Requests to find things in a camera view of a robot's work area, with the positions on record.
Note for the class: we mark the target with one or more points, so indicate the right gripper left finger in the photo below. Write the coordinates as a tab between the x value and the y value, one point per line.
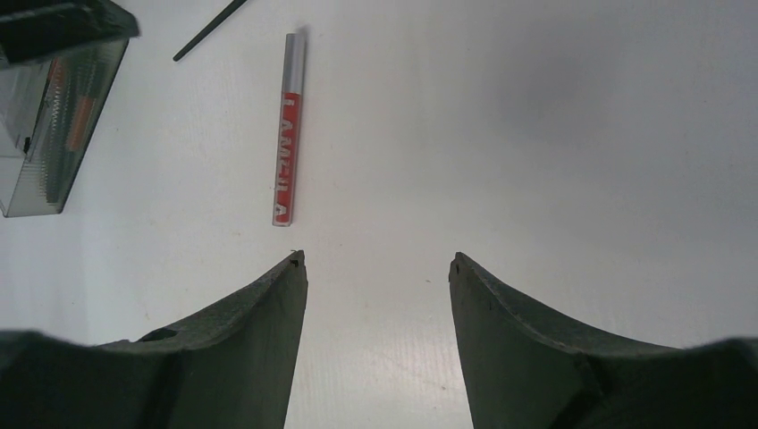
229	365

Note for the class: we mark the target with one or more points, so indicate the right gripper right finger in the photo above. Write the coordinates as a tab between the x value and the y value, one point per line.
527	365

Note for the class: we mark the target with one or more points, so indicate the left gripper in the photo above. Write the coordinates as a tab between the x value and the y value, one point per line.
33	31

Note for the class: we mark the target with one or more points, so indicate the clear acrylic organizer box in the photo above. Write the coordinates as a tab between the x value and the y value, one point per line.
37	104

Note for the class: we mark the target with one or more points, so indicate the orange lip gloss tube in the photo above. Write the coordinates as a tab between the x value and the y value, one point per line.
79	124

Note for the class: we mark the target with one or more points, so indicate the long thin black brush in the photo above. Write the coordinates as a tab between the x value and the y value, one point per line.
219	19

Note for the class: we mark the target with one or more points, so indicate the red lip gloss tube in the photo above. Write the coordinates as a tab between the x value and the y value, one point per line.
289	128

